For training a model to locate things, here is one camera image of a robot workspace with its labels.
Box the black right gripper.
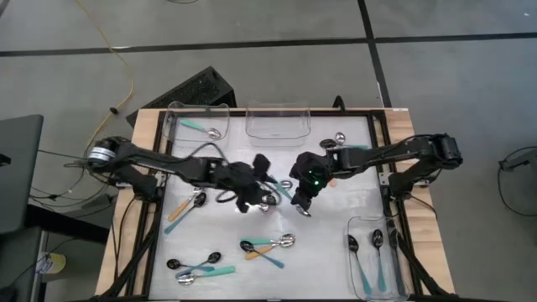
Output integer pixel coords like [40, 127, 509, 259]
[289, 151, 337, 211]

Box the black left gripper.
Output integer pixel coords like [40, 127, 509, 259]
[209, 153, 279, 214]

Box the clear plastic bin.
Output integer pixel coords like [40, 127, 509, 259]
[245, 99, 312, 148]
[166, 100, 231, 143]
[346, 216, 411, 301]

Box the black foam case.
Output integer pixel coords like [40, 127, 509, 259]
[125, 65, 238, 128]

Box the yellow tape roll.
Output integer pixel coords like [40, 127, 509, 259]
[35, 253, 67, 276]

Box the grey flat monitor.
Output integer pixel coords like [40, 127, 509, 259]
[0, 113, 44, 235]

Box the yellow cable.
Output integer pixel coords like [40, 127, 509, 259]
[74, 0, 135, 154]

